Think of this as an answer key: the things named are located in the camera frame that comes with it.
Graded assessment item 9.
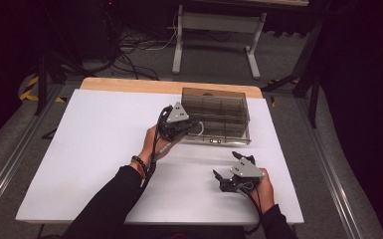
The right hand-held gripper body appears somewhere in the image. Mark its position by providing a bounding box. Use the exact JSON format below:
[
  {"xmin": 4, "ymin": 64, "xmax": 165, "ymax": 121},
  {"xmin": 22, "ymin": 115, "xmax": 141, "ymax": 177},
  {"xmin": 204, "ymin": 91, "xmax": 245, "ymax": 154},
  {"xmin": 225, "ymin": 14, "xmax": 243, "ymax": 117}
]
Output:
[{"xmin": 218, "ymin": 156, "xmax": 266, "ymax": 194}]

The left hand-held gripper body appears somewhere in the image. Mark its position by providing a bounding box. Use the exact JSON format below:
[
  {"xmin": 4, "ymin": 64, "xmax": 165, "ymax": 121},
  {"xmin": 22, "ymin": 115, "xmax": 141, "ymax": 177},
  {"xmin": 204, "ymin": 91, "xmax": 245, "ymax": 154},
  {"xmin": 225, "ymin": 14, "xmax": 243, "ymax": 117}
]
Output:
[{"xmin": 157, "ymin": 102, "xmax": 201, "ymax": 142}]

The clear brown drawer box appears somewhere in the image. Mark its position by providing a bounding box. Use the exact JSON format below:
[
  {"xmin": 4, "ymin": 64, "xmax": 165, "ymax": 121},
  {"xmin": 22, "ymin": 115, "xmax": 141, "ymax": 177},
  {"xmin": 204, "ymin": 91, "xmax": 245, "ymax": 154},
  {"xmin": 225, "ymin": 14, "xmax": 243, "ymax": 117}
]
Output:
[{"xmin": 180, "ymin": 87, "xmax": 252, "ymax": 140}]

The clear plastic drawer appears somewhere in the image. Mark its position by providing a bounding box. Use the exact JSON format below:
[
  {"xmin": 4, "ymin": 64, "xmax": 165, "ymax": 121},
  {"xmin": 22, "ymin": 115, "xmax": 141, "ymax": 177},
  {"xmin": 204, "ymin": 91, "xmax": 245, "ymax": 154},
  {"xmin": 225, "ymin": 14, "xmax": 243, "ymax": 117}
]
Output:
[{"xmin": 182, "ymin": 119, "xmax": 252, "ymax": 146}]

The person's right hand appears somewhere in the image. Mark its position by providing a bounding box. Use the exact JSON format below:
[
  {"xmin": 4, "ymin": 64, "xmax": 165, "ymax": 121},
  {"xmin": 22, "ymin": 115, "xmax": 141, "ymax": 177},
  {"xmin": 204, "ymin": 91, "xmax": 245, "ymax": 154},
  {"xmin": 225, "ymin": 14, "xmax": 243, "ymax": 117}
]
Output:
[{"xmin": 249, "ymin": 167, "xmax": 276, "ymax": 214}]

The person's left hand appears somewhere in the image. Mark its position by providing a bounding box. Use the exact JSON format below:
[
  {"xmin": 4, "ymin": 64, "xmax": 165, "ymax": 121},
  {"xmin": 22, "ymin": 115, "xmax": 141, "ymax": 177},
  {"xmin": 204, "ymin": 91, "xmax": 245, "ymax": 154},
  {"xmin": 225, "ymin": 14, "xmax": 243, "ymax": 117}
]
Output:
[{"xmin": 137, "ymin": 123, "xmax": 184, "ymax": 164}]

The wooden table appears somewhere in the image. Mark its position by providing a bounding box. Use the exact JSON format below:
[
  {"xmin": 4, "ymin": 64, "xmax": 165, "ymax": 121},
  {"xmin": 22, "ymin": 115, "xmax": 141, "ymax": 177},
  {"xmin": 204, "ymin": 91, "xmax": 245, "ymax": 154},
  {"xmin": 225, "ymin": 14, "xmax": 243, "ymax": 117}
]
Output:
[{"xmin": 79, "ymin": 77, "xmax": 264, "ymax": 100}]

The person's dark lap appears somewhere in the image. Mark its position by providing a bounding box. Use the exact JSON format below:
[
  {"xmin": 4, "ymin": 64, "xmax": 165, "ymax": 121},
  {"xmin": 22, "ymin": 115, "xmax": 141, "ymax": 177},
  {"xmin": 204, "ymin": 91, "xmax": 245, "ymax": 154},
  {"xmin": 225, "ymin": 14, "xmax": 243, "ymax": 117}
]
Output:
[{"xmin": 122, "ymin": 224, "xmax": 247, "ymax": 239}]

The dark bead wristband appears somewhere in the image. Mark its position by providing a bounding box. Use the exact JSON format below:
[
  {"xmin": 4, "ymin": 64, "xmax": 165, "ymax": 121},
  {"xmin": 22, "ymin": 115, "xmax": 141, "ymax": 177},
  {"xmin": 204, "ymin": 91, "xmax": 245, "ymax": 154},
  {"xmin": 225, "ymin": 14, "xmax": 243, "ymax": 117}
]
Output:
[{"xmin": 130, "ymin": 154, "xmax": 149, "ymax": 179}]

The black metal stand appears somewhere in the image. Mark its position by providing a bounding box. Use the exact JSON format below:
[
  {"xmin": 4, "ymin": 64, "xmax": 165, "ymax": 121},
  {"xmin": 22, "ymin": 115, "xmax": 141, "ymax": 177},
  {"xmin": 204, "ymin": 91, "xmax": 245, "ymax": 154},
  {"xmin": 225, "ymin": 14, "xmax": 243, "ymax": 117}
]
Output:
[
  {"xmin": 34, "ymin": 49, "xmax": 91, "ymax": 117},
  {"xmin": 262, "ymin": 19, "xmax": 326, "ymax": 129}
]

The white table board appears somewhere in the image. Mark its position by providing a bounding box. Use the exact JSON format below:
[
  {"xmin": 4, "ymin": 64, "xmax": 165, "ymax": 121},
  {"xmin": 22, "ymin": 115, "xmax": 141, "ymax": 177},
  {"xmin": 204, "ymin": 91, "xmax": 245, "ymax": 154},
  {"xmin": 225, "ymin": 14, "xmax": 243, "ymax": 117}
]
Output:
[{"xmin": 15, "ymin": 89, "xmax": 305, "ymax": 226}]

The right hand-held gripper cable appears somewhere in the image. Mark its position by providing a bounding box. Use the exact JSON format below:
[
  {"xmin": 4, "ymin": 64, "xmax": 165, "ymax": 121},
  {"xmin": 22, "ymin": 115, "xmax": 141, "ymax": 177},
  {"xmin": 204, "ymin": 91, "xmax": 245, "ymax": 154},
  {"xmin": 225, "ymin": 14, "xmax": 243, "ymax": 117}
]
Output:
[{"xmin": 241, "ymin": 183, "xmax": 264, "ymax": 235}]

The white floor cable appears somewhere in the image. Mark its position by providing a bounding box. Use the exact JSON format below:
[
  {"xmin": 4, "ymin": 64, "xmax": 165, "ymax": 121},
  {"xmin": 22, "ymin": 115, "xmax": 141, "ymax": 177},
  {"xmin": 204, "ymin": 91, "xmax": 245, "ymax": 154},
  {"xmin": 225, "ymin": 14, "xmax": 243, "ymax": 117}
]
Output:
[{"xmin": 143, "ymin": 28, "xmax": 181, "ymax": 52}]

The bundle of black floor cables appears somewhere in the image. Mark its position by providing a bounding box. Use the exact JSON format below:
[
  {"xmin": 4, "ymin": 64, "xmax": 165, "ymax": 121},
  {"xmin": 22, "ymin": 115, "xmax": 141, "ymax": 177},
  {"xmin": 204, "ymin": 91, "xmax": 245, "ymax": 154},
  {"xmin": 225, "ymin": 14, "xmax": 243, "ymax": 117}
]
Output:
[{"xmin": 107, "ymin": 31, "xmax": 162, "ymax": 83}]

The grey floor rail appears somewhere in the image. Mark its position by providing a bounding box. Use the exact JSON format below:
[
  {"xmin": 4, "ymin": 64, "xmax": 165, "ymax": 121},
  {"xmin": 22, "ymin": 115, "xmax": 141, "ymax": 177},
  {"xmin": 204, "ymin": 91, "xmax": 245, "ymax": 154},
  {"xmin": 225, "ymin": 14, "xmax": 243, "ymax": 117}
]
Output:
[
  {"xmin": 0, "ymin": 84, "xmax": 65, "ymax": 227},
  {"xmin": 294, "ymin": 98, "xmax": 363, "ymax": 239}
]

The white metal table frame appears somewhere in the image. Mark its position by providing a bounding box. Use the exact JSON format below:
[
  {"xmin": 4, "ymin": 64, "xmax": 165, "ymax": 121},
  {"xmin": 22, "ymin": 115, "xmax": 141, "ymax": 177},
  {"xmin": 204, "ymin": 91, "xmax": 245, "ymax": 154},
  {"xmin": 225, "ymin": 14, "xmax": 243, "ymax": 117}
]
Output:
[{"xmin": 171, "ymin": 4, "xmax": 269, "ymax": 81}]

